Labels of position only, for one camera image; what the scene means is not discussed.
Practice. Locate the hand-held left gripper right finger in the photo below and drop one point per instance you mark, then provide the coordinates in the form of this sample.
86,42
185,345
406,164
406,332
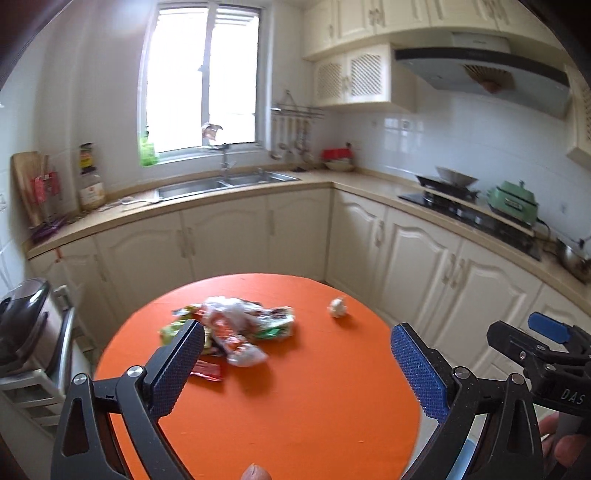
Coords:
418,369

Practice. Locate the grey wok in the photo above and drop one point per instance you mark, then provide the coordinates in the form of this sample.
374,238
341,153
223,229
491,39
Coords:
455,175

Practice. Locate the red foil wrapper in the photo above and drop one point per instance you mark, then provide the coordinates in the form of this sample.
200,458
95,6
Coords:
207,370

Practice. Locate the small colourful wrapper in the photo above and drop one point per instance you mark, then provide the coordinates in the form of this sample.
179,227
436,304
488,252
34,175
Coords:
187,310

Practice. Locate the green electric pot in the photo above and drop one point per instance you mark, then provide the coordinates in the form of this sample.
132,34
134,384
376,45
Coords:
512,201

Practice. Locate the purple board rack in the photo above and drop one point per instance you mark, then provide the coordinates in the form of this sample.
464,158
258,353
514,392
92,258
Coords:
48,227

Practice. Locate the row of hanging utensils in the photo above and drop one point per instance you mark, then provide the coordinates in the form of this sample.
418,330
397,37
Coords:
291,138

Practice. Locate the cream base cabinet unit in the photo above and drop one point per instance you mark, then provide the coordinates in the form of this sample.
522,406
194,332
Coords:
231,235

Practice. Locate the red white snack wrapper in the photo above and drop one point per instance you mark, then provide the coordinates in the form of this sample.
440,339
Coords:
242,350

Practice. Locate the black gas stove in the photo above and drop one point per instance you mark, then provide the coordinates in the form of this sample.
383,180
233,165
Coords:
457,207

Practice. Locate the grey range hood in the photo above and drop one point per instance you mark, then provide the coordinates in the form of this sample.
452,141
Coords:
485,64

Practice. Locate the green item on sill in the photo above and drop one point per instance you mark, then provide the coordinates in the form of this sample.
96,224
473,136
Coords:
148,154

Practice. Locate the person's right hand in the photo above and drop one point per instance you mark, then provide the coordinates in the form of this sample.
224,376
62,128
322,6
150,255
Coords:
567,450

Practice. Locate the white tissue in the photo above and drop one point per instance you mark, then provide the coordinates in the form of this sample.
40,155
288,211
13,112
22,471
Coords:
337,308

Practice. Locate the chrome faucet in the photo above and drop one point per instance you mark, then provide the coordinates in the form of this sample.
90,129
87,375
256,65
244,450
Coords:
225,159

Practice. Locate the yellow green snack wrapper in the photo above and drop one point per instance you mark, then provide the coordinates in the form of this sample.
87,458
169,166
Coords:
171,331

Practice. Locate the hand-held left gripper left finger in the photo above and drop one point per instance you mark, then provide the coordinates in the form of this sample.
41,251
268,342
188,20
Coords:
184,364

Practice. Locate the cooking oil bottle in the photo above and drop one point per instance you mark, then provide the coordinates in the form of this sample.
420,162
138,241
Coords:
91,184

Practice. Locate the red kitchen tool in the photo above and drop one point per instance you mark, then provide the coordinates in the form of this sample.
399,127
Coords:
46,187

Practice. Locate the white framed window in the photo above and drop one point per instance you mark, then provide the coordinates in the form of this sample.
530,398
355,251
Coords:
180,92

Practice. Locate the stainless steel double sink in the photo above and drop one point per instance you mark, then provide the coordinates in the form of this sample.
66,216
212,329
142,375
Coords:
221,183

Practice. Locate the large cream lattice cabinet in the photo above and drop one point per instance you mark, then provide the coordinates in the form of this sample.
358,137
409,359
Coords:
584,120

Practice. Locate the clear plastic bag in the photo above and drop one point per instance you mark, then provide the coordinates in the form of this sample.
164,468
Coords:
231,311

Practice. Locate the long wooden board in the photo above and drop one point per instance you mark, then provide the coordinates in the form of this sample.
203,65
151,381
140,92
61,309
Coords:
508,220

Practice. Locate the cream upper wall cabinets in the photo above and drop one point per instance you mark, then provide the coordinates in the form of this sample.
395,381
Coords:
360,18

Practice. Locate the metal utensil rail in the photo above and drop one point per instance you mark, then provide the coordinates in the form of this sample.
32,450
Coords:
295,110

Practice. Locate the black appliance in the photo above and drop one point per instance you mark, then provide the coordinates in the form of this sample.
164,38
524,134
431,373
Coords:
21,318

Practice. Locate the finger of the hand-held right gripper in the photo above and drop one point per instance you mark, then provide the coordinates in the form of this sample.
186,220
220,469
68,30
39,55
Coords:
547,325
508,339

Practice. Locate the small cream lattice cabinet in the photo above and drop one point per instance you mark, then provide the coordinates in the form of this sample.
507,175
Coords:
364,76

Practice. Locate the wooden cutting board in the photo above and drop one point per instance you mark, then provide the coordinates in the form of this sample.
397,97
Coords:
25,184

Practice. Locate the white storage rack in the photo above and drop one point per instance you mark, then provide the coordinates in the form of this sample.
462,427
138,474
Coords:
55,350

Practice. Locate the person's left hand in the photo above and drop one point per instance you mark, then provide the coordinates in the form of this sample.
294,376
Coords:
256,473

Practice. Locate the green white snack wrapper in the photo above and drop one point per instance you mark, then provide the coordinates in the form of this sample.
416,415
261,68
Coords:
277,323

